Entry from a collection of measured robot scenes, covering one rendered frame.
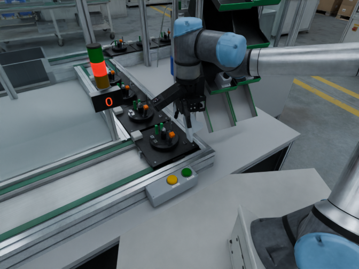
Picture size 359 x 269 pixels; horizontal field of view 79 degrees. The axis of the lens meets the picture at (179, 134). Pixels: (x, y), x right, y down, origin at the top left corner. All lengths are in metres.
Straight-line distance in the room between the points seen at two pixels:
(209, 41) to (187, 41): 0.06
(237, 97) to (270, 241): 0.75
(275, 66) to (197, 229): 0.62
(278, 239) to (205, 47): 0.51
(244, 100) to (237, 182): 0.44
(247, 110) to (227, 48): 0.70
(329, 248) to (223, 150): 0.79
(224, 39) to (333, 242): 0.45
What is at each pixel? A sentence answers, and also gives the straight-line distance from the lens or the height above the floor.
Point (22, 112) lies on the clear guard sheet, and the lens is 0.96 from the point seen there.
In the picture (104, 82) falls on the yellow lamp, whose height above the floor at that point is 1.29.
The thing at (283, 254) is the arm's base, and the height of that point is 1.10.
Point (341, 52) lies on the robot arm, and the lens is 0.64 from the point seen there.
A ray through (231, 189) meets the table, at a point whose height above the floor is 0.86.
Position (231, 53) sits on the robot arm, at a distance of 0.54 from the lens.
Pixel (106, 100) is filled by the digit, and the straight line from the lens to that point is 0.92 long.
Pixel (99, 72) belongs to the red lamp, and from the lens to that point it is 0.87.
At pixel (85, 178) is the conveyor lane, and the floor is 0.92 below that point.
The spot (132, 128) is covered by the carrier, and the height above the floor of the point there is 0.97.
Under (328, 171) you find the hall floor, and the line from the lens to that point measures 2.63.
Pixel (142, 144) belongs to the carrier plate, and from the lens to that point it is 1.03.
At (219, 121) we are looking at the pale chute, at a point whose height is 1.02.
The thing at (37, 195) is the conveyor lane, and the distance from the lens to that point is 1.07.
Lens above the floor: 1.66
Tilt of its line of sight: 40 degrees down
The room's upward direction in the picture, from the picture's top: straight up
